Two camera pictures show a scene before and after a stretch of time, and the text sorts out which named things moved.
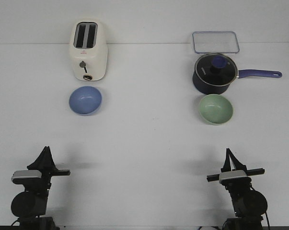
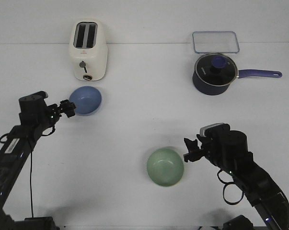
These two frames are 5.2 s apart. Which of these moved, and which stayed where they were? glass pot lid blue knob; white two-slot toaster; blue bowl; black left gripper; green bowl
Moved: black left gripper; green bowl
Stayed: glass pot lid blue knob; white two-slot toaster; blue bowl
